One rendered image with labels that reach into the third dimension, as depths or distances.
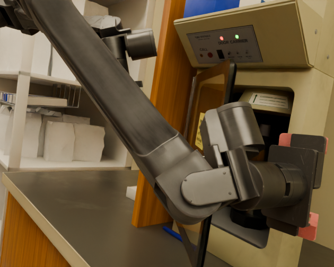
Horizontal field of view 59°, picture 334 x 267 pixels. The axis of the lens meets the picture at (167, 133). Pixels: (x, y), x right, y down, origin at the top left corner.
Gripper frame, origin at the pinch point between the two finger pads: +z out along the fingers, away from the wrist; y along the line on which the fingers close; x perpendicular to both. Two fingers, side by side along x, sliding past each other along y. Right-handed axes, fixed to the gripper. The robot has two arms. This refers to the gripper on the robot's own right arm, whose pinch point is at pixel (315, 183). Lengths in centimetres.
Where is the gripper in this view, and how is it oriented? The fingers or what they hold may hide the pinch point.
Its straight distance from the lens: 51.9
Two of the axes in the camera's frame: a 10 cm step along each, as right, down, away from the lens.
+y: 1.3, -9.9, 0.0
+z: 7.6, 1.0, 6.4
